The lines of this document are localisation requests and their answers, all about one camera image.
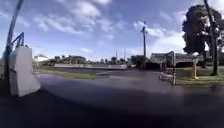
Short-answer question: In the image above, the row of distant trees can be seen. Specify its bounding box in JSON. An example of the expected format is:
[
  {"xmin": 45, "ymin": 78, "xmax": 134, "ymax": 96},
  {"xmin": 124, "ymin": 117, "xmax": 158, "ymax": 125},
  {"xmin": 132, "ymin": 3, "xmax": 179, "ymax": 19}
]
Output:
[{"xmin": 49, "ymin": 54, "xmax": 148, "ymax": 69}]

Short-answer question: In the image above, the dark asphalt path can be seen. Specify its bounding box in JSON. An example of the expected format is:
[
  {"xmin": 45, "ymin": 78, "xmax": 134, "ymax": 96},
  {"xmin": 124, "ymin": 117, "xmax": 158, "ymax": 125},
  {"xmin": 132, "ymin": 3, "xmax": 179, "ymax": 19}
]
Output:
[{"xmin": 0, "ymin": 67, "xmax": 224, "ymax": 128}]

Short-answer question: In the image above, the utility pole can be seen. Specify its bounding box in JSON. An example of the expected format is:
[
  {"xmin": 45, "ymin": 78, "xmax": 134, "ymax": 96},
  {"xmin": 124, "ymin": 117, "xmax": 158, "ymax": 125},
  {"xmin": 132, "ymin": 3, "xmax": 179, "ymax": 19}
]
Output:
[{"xmin": 140, "ymin": 21, "xmax": 148, "ymax": 69}]

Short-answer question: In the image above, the grass verge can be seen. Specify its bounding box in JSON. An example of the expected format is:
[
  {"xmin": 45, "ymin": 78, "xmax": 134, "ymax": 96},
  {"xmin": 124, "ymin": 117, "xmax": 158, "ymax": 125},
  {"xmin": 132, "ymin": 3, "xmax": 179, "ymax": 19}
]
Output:
[{"xmin": 34, "ymin": 68, "xmax": 111, "ymax": 81}]

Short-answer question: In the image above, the low grey building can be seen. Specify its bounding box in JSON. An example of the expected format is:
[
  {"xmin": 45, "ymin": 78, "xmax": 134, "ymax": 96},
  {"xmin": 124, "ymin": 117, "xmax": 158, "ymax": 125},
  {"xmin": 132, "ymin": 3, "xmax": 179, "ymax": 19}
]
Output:
[{"xmin": 149, "ymin": 51, "xmax": 204, "ymax": 66}]

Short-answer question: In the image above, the white house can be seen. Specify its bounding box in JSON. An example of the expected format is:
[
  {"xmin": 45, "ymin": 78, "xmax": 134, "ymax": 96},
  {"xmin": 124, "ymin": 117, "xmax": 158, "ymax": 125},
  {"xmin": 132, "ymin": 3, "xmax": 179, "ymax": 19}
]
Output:
[{"xmin": 33, "ymin": 54, "xmax": 50, "ymax": 66}]

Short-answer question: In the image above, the large dark tree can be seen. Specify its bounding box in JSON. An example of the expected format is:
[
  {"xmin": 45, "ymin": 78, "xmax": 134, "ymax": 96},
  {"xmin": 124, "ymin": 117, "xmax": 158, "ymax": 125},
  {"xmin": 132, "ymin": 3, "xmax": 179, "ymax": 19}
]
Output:
[{"xmin": 181, "ymin": 3, "xmax": 224, "ymax": 69}]

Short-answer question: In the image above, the leaning dark pole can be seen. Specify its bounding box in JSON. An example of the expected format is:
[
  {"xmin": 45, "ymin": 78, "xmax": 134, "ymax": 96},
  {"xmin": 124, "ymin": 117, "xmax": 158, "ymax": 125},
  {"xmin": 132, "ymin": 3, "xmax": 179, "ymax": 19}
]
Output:
[{"xmin": 203, "ymin": 0, "xmax": 219, "ymax": 77}]

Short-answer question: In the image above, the blue metal railing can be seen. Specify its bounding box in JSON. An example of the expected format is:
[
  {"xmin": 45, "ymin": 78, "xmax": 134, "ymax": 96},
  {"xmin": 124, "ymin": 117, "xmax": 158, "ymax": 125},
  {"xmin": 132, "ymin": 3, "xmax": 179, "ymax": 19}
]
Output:
[{"xmin": 2, "ymin": 0, "xmax": 26, "ymax": 81}]

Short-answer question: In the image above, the long low pale wall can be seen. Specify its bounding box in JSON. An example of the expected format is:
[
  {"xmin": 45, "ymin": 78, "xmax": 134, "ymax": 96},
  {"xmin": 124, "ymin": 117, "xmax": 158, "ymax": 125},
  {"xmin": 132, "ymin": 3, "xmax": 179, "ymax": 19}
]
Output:
[{"xmin": 53, "ymin": 63, "xmax": 128, "ymax": 71}]

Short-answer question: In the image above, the wooden post barrier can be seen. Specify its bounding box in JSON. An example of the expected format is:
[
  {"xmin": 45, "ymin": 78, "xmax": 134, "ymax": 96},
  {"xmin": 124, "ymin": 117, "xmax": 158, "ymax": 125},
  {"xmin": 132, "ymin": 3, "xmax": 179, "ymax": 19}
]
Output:
[{"xmin": 159, "ymin": 50, "xmax": 198, "ymax": 86}]

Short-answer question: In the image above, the pale concrete barrier wall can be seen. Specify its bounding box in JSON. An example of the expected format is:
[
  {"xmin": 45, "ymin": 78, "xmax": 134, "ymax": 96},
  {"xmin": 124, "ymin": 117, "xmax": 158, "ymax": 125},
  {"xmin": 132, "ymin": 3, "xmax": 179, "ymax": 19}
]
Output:
[{"xmin": 8, "ymin": 45, "xmax": 42, "ymax": 98}]

